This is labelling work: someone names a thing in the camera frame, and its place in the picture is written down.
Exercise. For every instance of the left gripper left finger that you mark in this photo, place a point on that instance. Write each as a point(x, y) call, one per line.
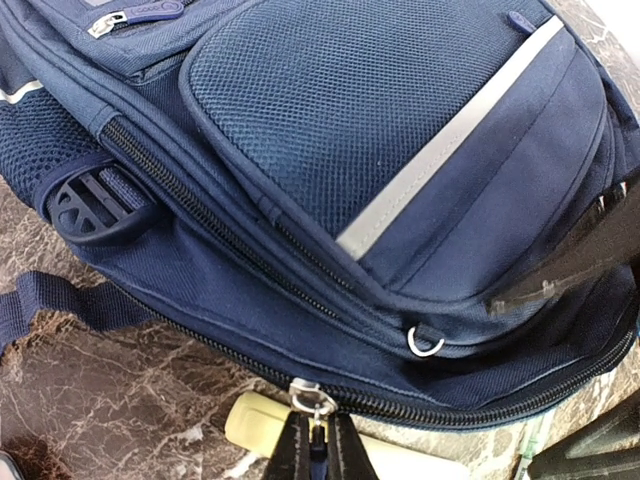
point(291, 458)

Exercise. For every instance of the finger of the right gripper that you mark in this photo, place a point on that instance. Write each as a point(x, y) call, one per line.
point(606, 236)

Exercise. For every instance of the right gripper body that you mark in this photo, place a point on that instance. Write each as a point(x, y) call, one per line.
point(607, 448)

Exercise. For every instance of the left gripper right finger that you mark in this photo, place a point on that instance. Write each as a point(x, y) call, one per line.
point(347, 457)

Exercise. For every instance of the navy blue student backpack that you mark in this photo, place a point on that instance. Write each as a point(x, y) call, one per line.
point(329, 192)

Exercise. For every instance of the yellow highlighter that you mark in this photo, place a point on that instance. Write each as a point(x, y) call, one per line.
point(255, 423)

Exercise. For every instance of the white green pen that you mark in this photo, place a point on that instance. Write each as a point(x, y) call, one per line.
point(533, 440)

